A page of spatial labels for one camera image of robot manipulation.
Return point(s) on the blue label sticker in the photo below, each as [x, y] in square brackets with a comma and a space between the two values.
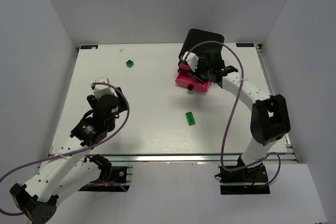
[88, 47]
[245, 45]

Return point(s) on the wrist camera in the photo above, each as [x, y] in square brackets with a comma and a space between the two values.
[192, 60]
[100, 90]

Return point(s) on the blue label sticker left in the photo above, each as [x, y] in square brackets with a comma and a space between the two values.
[88, 47]

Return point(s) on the blue label sticker right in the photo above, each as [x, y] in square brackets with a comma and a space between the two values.
[245, 45]

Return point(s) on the small dark green lego cube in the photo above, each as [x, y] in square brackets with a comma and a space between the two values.
[129, 63]

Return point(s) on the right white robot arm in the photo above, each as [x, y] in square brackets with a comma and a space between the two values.
[269, 114]

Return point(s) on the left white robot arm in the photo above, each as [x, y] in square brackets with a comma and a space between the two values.
[39, 197]

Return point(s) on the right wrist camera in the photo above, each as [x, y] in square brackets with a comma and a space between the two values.
[192, 60]

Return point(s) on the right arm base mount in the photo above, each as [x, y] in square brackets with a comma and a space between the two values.
[248, 181]

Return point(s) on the black drawer housing box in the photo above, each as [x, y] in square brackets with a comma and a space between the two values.
[197, 36]

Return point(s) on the long green lego brick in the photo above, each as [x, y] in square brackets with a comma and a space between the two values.
[190, 118]

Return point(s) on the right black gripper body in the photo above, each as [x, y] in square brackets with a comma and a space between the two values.
[199, 75]

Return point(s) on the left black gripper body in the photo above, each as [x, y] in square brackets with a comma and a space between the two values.
[121, 99]

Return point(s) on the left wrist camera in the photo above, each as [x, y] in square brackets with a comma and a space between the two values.
[100, 90]

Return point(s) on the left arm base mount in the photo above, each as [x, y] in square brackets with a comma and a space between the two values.
[115, 177]

